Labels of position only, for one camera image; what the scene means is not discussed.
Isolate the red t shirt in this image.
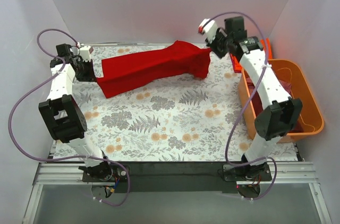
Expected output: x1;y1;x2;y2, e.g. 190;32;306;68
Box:
97;40;211;98

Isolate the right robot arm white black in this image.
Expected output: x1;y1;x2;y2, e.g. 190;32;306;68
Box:
199;16;302;180

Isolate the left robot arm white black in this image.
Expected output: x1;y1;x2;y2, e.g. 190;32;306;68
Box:
38;44;113;182

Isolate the folded orange t shirt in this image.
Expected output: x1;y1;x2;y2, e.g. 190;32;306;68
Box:
231;37;274;73

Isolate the floral patterned table mat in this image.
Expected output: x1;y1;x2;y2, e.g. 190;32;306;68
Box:
53;45;298;162

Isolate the dark maroon t shirt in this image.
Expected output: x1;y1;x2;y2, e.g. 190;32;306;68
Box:
246;77;303;133

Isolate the orange plastic basket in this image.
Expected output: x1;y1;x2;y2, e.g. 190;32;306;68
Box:
239;59;324;143

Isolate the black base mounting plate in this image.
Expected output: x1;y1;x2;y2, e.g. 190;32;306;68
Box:
82;162;272;196

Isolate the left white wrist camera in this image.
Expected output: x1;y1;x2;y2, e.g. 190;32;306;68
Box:
79;46;94;62

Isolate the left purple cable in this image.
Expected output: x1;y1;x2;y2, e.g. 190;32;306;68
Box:
7;29;131;208

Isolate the aluminium frame rail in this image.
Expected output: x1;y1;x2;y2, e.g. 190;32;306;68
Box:
23;161;332;223

